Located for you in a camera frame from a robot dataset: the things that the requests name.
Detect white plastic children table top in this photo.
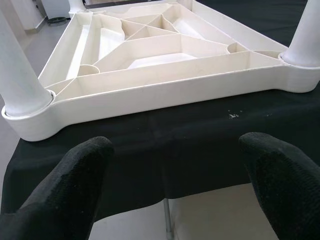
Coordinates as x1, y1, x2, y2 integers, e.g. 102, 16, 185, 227
1, 0, 320, 143

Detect black table cloth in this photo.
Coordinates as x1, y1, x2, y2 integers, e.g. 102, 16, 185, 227
0, 0, 320, 223

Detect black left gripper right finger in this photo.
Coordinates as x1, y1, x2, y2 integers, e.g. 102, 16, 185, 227
238, 132, 320, 240

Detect grey metal table leg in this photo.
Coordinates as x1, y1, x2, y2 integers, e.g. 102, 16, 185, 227
162, 197, 174, 240

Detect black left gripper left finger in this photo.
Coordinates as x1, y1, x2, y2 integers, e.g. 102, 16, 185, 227
0, 136, 115, 240

